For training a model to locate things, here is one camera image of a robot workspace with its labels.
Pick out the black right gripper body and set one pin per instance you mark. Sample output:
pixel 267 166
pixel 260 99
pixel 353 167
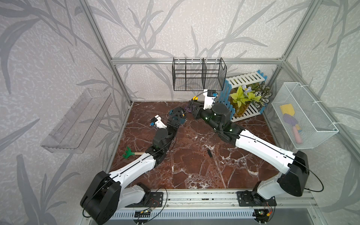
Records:
pixel 197 115

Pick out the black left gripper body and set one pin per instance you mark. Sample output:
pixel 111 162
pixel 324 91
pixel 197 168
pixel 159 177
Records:
pixel 176 125

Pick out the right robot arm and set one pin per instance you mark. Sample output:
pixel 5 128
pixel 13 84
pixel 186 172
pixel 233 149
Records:
pixel 292 167

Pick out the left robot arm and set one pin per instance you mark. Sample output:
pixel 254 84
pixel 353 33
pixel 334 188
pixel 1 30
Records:
pixel 109 191

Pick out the blue white slatted crate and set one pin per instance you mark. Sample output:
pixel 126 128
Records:
pixel 235 82

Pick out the green potted plant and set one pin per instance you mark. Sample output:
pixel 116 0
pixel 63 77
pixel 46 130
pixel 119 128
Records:
pixel 257 94

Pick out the yellow sponge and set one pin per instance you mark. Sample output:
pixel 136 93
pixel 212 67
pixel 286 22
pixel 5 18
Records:
pixel 287 109

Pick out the white mesh basket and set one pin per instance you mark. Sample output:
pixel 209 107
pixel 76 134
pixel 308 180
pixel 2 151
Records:
pixel 314 125

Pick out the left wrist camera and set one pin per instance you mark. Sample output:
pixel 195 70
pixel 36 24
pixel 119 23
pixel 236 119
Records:
pixel 157 122

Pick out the black wire basket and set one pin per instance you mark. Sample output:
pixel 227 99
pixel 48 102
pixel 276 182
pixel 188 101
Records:
pixel 198 74

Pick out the green rake wooden handle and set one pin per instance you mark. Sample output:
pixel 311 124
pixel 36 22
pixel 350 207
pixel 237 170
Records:
pixel 128 153

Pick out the aluminium front rail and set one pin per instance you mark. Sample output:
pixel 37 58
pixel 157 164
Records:
pixel 172 199

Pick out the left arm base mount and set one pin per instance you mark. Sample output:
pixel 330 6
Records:
pixel 149 198

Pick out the purple trowel pink handle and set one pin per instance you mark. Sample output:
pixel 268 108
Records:
pixel 293 122

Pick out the clear plastic wall shelf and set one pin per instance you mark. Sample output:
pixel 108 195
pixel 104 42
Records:
pixel 75 130

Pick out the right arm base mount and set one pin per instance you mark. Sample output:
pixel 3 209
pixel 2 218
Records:
pixel 253 199

